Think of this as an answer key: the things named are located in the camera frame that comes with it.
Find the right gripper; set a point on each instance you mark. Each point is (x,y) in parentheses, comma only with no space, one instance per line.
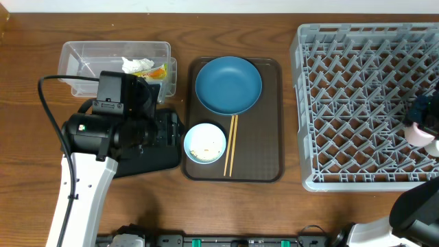
(417,112)

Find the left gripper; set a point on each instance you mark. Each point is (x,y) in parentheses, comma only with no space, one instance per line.
(169,134)

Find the pink plastic cup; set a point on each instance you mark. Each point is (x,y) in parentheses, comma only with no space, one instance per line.
(416,137)

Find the yellow green snack wrapper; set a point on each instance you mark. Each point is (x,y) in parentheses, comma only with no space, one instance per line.
(157,73)

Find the dark blue plate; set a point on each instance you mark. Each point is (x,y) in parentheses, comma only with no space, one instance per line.
(228,85)

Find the white napkin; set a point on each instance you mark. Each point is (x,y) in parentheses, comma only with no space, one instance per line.
(133,66)

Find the pale green plastic cup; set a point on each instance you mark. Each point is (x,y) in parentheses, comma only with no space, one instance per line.
(433,148)

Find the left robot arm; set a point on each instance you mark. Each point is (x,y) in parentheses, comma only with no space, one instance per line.
(118,133)

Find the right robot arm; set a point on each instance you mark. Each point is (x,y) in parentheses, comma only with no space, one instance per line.
(413,220)

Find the grey dishwasher rack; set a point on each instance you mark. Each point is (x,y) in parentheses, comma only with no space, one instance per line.
(354,84)

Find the black plastic bin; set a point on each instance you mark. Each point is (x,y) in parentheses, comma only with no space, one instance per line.
(148,158)

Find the light blue bowl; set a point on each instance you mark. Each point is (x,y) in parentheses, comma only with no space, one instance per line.
(204,143)

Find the left wooden chopstick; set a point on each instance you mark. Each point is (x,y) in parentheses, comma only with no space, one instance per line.
(232,121)

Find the wooden chopstick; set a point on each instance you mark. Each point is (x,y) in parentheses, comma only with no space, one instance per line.
(233,145)
(232,121)

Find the right wooden chopstick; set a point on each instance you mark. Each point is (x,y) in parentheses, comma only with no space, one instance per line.
(233,145)

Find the clear plastic bin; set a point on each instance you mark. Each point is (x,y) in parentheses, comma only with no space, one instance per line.
(90,58)

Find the brown serving tray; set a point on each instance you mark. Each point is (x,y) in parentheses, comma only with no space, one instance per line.
(258,156)

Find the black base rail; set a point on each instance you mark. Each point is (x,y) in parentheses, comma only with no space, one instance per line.
(204,241)

